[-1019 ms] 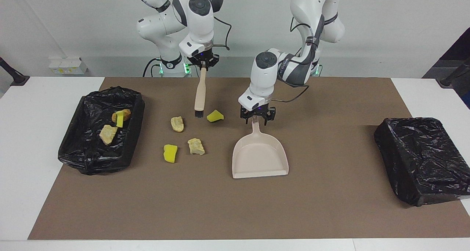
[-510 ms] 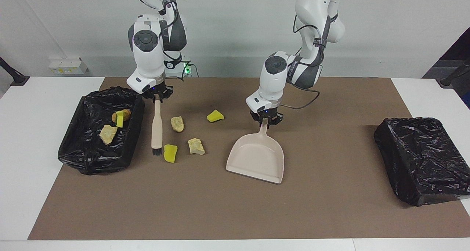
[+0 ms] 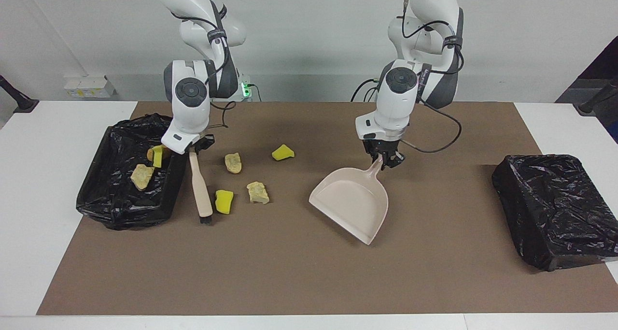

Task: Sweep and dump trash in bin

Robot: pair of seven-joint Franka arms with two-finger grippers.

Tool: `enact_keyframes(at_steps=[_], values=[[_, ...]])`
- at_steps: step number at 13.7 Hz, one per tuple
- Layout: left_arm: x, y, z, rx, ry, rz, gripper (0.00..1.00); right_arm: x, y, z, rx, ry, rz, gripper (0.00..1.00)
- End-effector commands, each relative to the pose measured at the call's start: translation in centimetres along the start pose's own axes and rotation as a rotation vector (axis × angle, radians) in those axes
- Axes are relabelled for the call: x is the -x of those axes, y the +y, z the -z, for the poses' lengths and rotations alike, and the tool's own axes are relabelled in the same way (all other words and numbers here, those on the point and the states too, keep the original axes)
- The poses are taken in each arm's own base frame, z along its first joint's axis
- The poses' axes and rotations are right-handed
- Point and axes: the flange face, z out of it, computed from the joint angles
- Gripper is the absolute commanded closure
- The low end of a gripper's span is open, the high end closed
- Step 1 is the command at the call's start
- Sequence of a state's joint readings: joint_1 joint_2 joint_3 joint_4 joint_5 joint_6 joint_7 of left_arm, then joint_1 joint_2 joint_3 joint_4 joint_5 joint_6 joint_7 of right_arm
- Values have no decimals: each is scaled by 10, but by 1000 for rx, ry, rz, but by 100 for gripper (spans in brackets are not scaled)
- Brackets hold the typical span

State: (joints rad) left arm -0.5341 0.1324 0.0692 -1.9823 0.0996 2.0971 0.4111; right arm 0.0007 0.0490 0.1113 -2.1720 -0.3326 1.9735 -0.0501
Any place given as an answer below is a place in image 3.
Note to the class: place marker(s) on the black bag lined bin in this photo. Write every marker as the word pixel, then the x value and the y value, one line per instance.
pixel 111 204
pixel 555 209

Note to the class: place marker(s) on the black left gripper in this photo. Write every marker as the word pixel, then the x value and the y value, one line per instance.
pixel 381 144

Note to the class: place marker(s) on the beige piece with flap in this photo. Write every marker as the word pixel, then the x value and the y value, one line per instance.
pixel 257 193

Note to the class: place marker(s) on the yellow sponge wedge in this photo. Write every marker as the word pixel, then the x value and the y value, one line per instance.
pixel 282 153

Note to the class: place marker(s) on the notched yellow sponge piece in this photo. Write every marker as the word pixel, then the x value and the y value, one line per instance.
pixel 158 156

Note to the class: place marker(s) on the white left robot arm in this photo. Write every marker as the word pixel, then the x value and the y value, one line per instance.
pixel 396 103

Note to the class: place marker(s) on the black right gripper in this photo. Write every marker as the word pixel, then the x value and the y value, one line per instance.
pixel 203 144

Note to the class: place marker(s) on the white wall socket box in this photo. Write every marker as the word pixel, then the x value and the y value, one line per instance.
pixel 89 87

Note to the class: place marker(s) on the brown paper table mat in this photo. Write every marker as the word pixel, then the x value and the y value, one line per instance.
pixel 338 272

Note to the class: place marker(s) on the beige plastic dustpan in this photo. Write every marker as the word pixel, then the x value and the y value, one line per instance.
pixel 352 199

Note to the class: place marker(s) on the dark grey background furniture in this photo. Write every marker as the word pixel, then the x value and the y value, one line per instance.
pixel 606 64

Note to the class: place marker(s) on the rectangular yellow sponge piece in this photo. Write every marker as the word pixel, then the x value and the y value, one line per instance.
pixel 223 203

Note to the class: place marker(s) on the orange striped bread piece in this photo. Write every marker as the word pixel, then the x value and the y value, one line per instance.
pixel 141 176

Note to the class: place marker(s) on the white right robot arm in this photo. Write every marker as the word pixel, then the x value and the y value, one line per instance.
pixel 190 117

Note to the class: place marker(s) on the brown oval bread roll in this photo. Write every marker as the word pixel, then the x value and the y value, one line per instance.
pixel 149 153

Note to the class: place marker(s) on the beige rounded crumpled piece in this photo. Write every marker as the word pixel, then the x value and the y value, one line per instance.
pixel 233 163

